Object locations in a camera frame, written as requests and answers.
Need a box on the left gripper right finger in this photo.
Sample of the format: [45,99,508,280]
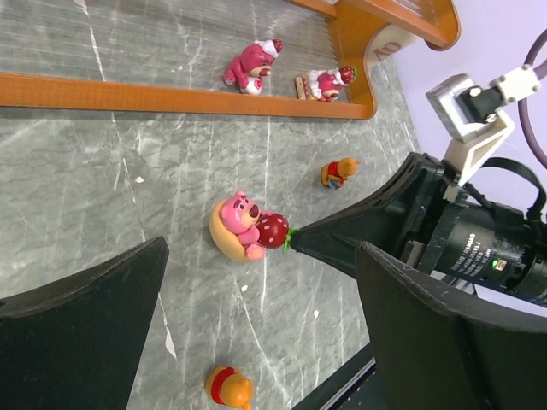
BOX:
[356,243,546,409]

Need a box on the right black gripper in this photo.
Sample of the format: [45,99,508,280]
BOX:
[292,152,461,278]

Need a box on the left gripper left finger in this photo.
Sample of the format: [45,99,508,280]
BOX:
[1,237,169,409]

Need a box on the pink bear strawberry hat toy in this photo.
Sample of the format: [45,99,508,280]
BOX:
[223,38,284,96]

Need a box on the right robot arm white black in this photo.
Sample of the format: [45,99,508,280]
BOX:
[290,152,546,307]

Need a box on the orange wooden shelf rack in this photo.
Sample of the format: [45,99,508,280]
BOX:
[0,0,462,121]

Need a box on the orange bear toy right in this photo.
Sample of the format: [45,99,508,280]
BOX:
[321,157,360,190]

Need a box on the orange bear toy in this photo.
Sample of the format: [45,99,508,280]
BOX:
[205,366,254,410]
[321,157,360,190]

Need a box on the orange bear toy middle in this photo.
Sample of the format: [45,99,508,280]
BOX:
[205,366,254,410]

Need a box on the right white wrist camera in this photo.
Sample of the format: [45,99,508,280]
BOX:
[426,64,541,186]

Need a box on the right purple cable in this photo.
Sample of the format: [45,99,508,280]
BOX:
[516,27,547,167]

